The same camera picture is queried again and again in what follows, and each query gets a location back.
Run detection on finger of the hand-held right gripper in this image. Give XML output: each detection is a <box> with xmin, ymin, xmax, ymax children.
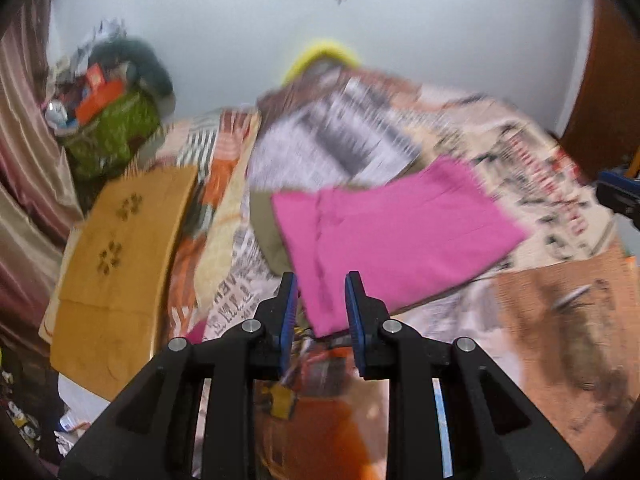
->
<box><xmin>596</xmin><ymin>170</ymin><xmax>640</xmax><ymax>231</ymax></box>

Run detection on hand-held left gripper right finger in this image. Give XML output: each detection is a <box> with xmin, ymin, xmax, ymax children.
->
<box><xmin>345</xmin><ymin>271</ymin><xmax>586</xmax><ymax>480</ymax></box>

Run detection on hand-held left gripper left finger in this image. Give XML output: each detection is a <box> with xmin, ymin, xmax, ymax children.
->
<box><xmin>59</xmin><ymin>271</ymin><xmax>300</xmax><ymax>480</ymax></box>

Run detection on pink pants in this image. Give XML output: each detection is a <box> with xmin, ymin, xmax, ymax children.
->
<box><xmin>271</xmin><ymin>156</ymin><xmax>532</xmax><ymax>339</ymax></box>

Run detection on olive green pants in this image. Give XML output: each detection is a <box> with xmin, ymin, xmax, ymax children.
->
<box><xmin>248</xmin><ymin>190</ymin><xmax>297</xmax><ymax>278</ymax></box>

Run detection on brown wooden door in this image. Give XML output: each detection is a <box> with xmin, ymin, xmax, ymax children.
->
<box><xmin>557</xmin><ymin>0</ymin><xmax>640</xmax><ymax>181</ymax></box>

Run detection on wooden board with flower cutouts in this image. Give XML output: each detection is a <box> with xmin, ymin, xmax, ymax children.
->
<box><xmin>50</xmin><ymin>164</ymin><xmax>200</xmax><ymax>402</ymax></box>

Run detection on printed blanket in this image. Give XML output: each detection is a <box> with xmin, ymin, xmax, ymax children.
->
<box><xmin>40</xmin><ymin>57</ymin><xmax>640</xmax><ymax>480</ymax></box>

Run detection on white papers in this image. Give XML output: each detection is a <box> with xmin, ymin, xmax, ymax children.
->
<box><xmin>55</xmin><ymin>375</ymin><xmax>114</xmax><ymax>457</ymax></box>

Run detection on green bag with clutter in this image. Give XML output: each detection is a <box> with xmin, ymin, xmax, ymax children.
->
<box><xmin>62</xmin><ymin>91</ymin><xmax>164</xmax><ymax>181</ymax></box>

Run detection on orange box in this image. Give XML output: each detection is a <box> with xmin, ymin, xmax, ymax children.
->
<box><xmin>75</xmin><ymin>67</ymin><xmax>126</xmax><ymax>124</ymax></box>

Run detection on grey plush bundle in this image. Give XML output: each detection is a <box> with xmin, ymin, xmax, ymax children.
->
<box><xmin>92</xmin><ymin>37</ymin><xmax>176</xmax><ymax>111</ymax></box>

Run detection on striped curtain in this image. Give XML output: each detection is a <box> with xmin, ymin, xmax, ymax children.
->
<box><xmin>0</xmin><ymin>0</ymin><xmax>84</xmax><ymax>343</ymax></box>

